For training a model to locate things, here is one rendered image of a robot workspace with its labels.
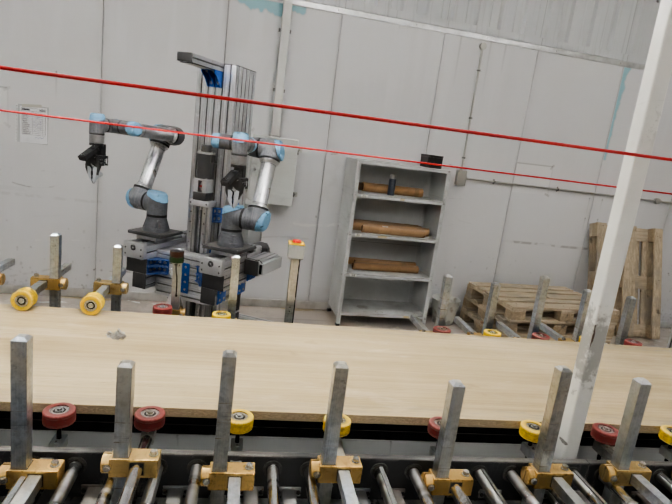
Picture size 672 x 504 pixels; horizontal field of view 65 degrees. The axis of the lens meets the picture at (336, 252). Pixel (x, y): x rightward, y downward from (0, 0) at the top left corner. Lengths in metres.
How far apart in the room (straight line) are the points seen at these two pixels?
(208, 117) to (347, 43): 2.25
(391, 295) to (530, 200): 1.79
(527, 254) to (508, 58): 2.04
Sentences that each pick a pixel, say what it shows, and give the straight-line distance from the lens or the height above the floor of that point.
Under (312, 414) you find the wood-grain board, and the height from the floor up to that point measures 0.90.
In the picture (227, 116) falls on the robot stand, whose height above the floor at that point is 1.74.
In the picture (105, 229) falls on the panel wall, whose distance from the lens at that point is 5.16.
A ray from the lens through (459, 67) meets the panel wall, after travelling 5.48.
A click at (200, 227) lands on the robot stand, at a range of 3.19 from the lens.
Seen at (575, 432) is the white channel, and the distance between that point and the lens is 1.85.
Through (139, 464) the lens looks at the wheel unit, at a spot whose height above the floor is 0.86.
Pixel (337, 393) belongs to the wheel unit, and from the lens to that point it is 1.38.
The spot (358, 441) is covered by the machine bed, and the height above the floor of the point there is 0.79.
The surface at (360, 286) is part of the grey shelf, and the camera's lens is 5.36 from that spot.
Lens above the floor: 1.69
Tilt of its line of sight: 12 degrees down
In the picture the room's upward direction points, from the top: 7 degrees clockwise
